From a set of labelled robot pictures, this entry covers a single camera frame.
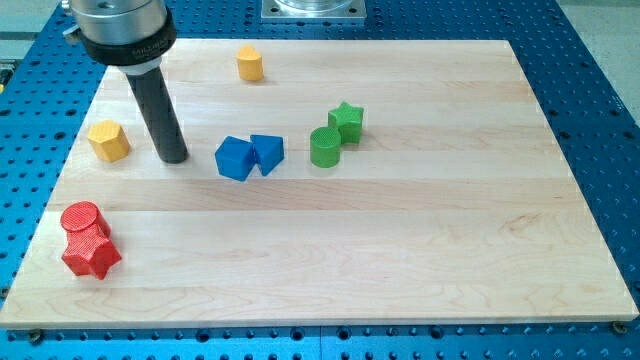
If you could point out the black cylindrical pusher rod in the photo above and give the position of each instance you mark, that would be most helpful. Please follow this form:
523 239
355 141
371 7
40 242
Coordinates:
155 105

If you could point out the yellow hexagon block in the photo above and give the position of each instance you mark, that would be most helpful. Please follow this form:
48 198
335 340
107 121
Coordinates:
109 141

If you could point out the yellow heart block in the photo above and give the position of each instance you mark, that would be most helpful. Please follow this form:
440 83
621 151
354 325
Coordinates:
249 63

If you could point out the blue cube block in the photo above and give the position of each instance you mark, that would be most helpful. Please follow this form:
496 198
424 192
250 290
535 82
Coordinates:
235 158

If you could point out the blue triangle block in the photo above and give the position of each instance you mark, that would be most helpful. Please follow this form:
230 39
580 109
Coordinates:
269 152

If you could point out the red cylinder block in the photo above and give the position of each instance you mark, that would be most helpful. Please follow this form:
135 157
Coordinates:
82 215

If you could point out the red star block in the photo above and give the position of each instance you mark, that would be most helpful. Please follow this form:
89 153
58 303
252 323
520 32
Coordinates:
90 252

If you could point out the blue perforated metal table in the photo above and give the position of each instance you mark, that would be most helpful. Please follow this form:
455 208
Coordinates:
51 90

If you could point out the green cylinder block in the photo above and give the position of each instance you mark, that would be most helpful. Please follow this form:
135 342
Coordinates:
325 143

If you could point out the green star block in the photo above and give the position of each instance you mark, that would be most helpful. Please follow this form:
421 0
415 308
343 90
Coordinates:
347 119

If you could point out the light wooden board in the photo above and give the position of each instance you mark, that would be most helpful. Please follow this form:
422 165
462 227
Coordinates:
456 206

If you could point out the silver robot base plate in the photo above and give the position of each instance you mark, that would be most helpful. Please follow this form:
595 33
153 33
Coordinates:
273 10

